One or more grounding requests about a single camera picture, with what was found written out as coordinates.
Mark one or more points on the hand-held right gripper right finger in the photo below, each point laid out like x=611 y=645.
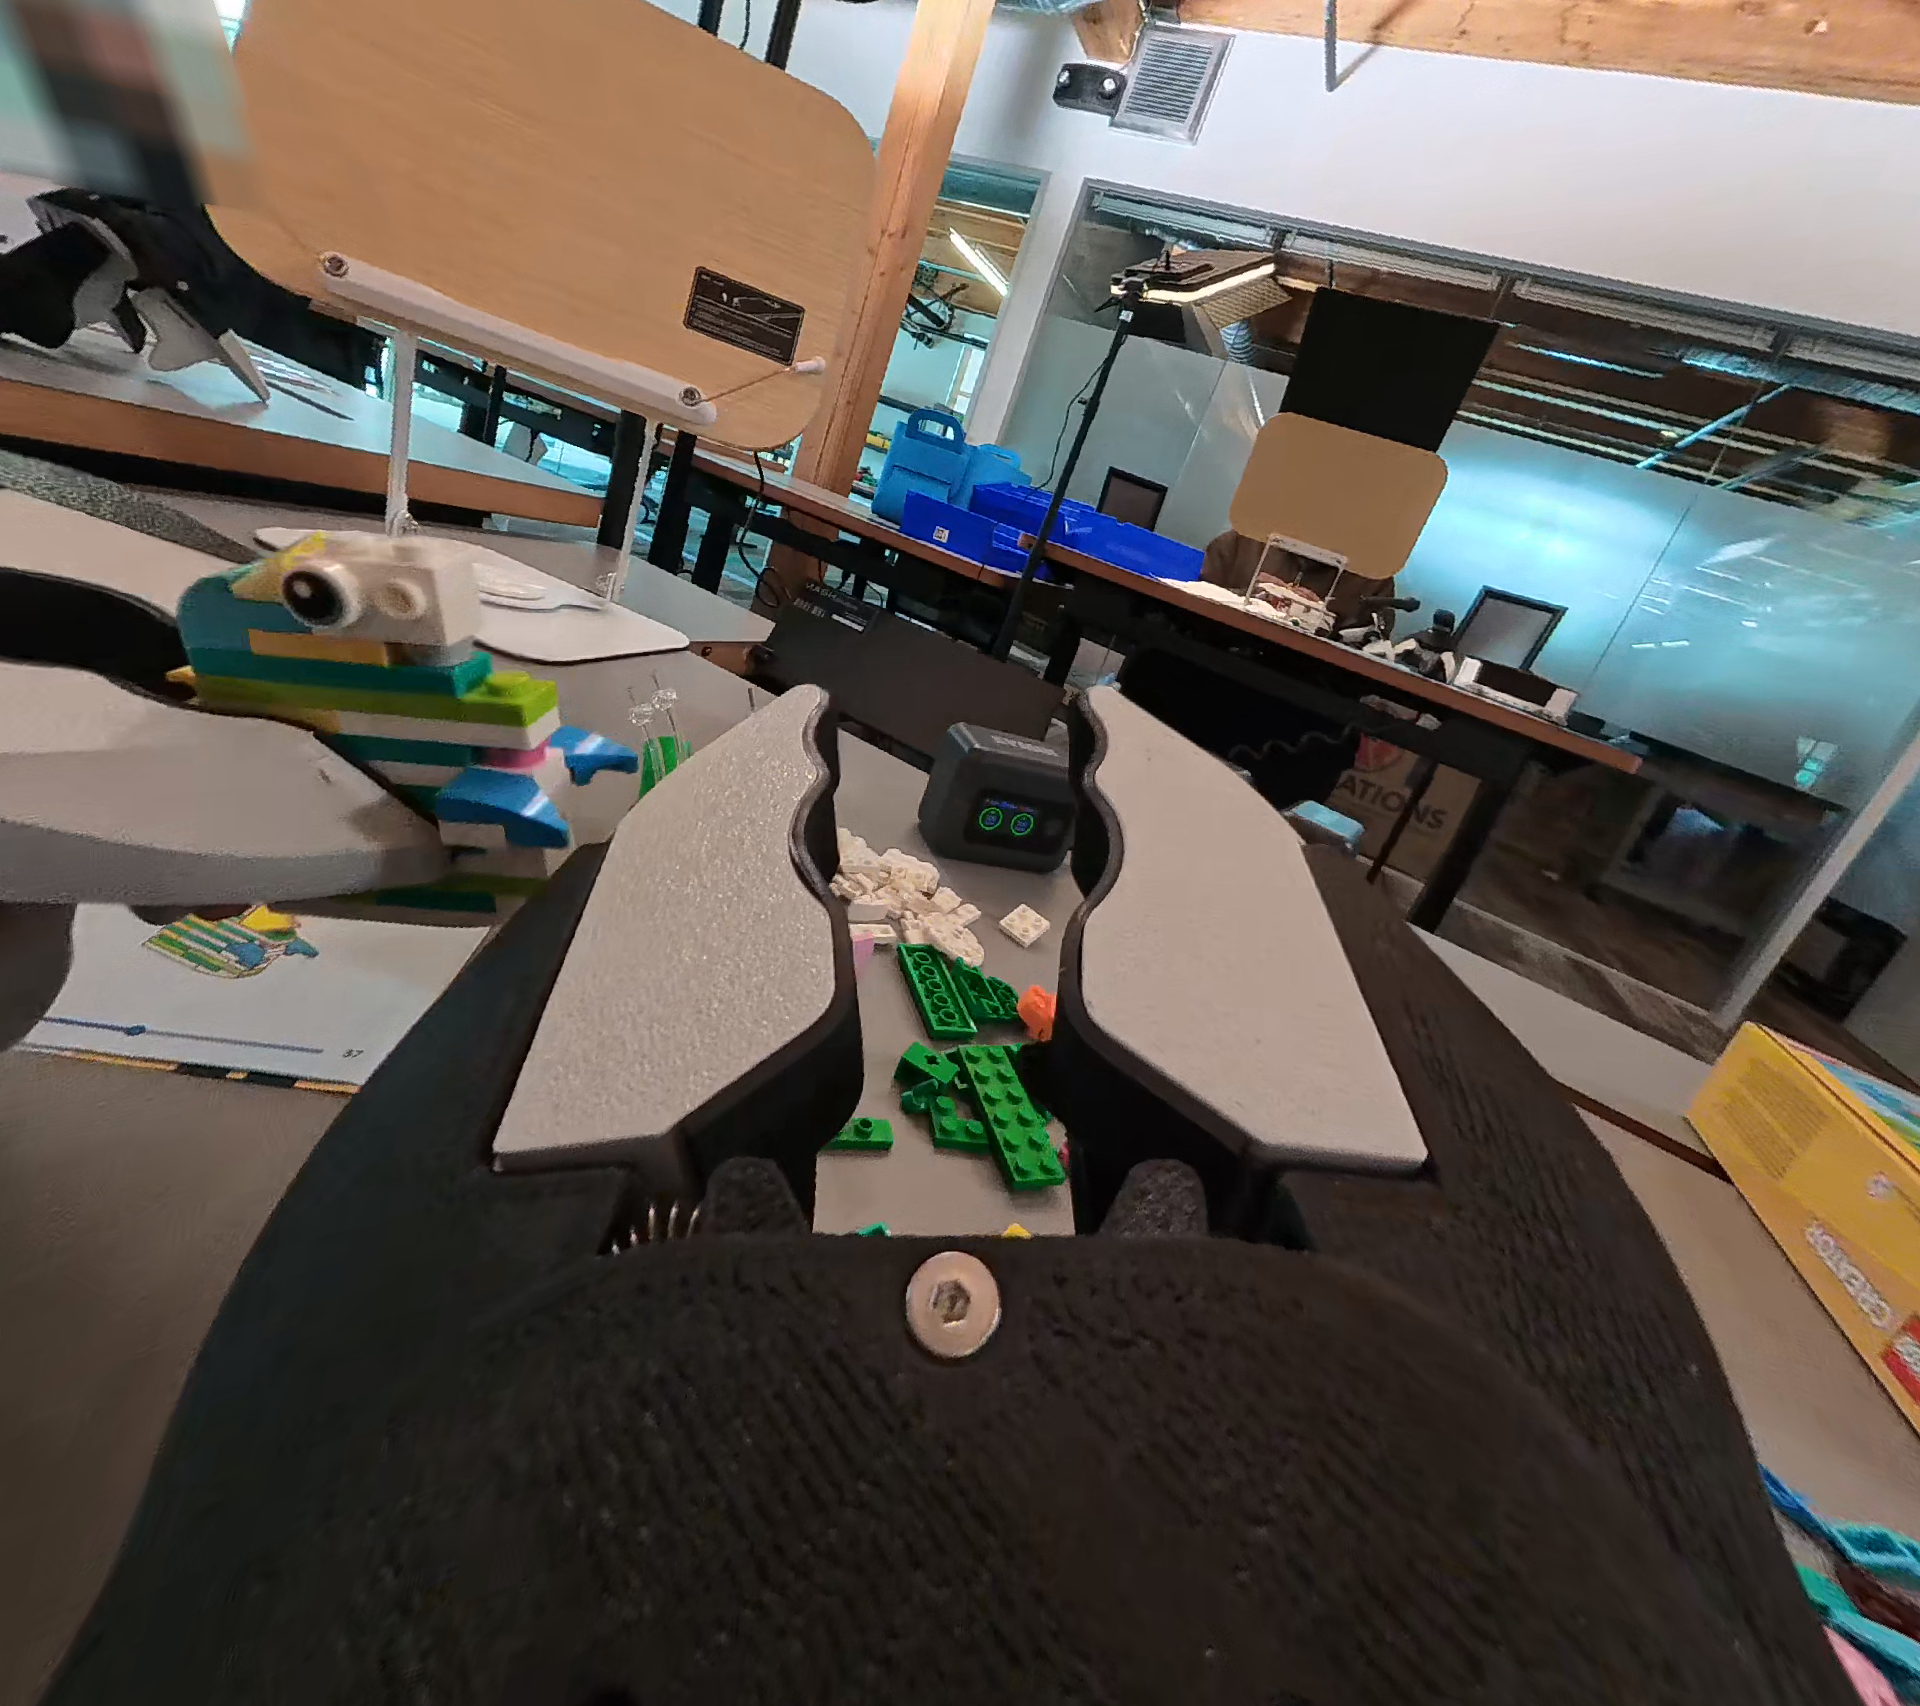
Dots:
x=1230 y=970

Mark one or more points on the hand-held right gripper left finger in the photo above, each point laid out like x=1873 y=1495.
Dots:
x=690 y=941

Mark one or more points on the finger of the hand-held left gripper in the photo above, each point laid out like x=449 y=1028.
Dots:
x=195 y=806
x=120 y=611

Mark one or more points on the brick instruction booklet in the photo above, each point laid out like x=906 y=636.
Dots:
x=225 y=986

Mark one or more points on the round eye tile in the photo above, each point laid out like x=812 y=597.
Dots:
x=314 y=592

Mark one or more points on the striped brick fish model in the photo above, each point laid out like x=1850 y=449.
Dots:
x=420 y=717

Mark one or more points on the grey desk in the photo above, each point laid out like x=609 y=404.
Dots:
x=150 y=1210

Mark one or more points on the pile of white bricks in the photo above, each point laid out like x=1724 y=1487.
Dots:
x=901 y=889

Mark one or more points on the cardboard box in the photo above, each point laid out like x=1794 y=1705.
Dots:
x=1402 y=806

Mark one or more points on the pile of green bricks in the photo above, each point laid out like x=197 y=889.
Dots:
x=991 y=1091

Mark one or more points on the dark grey power station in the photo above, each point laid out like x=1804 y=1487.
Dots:
x=998 y=806

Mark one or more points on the brown wooden table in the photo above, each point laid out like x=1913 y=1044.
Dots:
x=1350 y=665

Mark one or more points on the clear acrylic stand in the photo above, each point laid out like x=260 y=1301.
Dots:
x=1303 y=566

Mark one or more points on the black framed board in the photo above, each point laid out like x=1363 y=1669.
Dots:
x=1132 y=499
x=1513 y=635

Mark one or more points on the blue plastic bin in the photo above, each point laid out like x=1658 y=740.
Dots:
x=1080 y=537

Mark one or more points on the light wooden panel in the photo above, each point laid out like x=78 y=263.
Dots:
x=1334 y=491
x=524 y=160

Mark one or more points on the blue carry case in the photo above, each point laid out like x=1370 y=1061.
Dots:
x=922 y=461

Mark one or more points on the black tripod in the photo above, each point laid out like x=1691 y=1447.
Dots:
x=1080 y=446

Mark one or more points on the yellow brick set box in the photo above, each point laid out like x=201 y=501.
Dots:
x=1814 y=1210

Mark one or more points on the dark wall panel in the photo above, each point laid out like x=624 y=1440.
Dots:
x=1389 y=371

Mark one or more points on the wooden post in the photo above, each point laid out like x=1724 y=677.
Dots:
x=930 y=131

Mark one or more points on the white wall vent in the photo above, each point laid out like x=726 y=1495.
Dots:
x=1173 y=83

